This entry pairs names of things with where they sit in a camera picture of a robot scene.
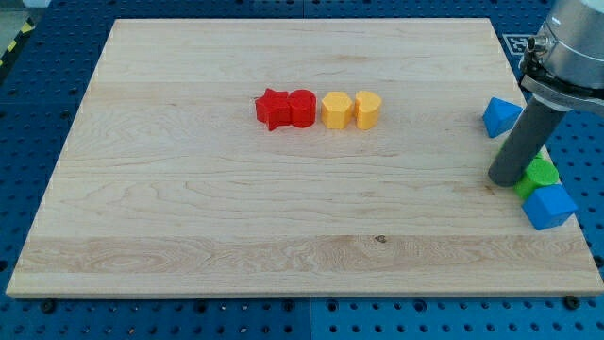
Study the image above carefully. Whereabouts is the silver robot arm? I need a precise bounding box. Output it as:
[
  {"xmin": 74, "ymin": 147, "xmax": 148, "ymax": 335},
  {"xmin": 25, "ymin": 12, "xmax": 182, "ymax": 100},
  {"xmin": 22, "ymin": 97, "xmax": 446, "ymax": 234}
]
[{"xmin": 520, "ymin": 0, "xmax": 603, "ymax": 116}]

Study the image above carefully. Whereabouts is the light wooden board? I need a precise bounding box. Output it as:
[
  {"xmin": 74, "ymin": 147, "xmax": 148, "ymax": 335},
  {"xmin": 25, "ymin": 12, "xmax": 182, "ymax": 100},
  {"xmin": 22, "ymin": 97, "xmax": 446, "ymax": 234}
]
[{"xmin": 7, "ymin": 18, "xmax": 603, "ymax": 298}]

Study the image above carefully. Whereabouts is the red cylinder block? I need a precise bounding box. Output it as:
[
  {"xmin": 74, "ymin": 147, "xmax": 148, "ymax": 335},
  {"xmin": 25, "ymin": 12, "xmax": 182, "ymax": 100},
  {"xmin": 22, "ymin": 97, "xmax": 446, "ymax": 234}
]
[{"xmin": 288, "ymin": 89, "xmax": 316, "ymax": 128}]

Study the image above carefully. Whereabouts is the red star block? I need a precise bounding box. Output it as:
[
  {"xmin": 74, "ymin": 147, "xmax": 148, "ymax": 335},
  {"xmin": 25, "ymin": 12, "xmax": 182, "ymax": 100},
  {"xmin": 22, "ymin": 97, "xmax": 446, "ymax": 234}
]
[{"xmin": 255, "ymin": 89, "xmax": 291, "ymax": 131}]

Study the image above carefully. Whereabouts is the yellow hexagon block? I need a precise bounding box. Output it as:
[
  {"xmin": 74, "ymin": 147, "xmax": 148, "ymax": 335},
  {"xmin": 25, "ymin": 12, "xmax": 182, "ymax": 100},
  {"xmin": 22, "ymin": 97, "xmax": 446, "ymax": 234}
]
[{"xmin": 321, "ymin": 92, "xmax": 353, "ymax": 129}]

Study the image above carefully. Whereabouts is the yellow heart block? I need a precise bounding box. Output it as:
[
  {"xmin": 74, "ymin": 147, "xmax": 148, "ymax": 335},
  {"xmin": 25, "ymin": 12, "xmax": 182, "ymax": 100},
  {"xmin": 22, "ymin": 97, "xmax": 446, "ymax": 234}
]
[{"xmin": 355, "ymin": 91, "xmax": 382, "ymax": 130}]

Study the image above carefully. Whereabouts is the blue triangle block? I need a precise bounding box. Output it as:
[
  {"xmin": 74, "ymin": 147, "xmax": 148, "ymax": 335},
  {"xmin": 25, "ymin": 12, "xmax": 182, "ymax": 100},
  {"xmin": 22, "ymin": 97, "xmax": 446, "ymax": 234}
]
[{"xmin": 482, "ymin": 97, "xmax": 523, "ymax": 138}]

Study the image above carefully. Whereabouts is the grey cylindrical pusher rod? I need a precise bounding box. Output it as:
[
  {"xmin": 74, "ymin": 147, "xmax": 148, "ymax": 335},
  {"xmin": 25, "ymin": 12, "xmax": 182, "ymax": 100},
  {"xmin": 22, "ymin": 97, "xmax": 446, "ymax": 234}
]
[{"xmin": 488, "ymin": 95, "xmax": 570, "ymax": 187}]

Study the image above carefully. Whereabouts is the green cylinder block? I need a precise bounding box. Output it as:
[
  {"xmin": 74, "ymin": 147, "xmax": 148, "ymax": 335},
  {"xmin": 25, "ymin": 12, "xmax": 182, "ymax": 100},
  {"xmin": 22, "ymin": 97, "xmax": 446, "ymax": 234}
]
[{"xmin": 513, "ymin": 158, "xmax": 559, "ymax": 200}]

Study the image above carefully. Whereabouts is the blue cube block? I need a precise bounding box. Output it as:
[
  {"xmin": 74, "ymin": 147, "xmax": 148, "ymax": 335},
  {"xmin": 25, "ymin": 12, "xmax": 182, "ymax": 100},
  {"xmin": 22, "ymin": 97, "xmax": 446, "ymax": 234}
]
[{"xmin": 522, "ymin": 184, "xmax": 578, "ymax": 230}]

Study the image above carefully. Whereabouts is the white fiducial marker tag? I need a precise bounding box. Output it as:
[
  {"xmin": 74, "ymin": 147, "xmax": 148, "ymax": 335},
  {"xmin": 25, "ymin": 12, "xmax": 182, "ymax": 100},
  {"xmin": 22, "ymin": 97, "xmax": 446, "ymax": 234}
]
[{"xmin": 502, "ymin": 34, "xmax": 530, "ymax": 56}]

